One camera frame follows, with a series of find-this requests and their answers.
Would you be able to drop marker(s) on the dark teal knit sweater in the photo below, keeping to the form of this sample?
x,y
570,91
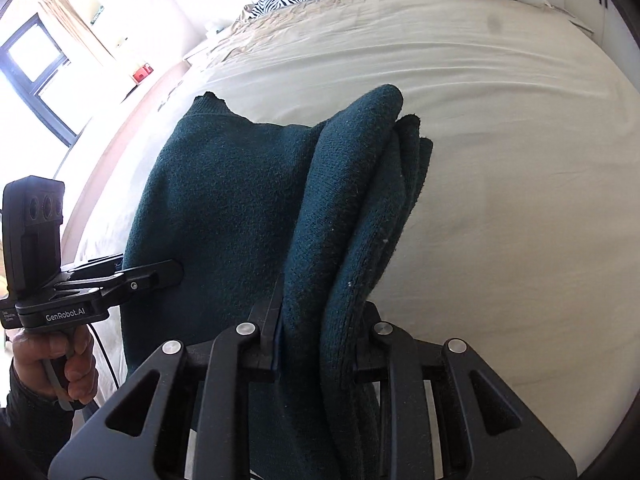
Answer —
x,y
318,210

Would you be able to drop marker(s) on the cream bed sheet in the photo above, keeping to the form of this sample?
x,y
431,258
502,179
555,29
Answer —
x,y
525,239

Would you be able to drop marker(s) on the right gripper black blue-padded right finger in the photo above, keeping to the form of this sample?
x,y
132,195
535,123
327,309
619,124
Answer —
x,y
444,413

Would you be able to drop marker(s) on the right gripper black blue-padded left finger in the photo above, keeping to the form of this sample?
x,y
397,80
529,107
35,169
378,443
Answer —
x,y
183,405

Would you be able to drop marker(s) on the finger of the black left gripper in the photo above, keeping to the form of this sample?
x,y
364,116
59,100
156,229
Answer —
x,y
98,267
131,284

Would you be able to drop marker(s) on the black framed window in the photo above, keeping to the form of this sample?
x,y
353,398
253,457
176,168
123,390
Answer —
x,y
30,58

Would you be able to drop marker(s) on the dark jacket sleeve forearm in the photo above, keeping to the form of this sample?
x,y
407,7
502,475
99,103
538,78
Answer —
x,y
33,430

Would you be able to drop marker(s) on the beige roman blind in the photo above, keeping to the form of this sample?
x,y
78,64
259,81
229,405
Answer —
x,y
77,35

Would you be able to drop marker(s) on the red box on shelf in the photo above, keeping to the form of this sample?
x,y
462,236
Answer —
x,y
142,72

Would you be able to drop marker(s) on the person's left hand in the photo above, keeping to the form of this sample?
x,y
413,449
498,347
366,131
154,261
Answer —
x,y
30,350

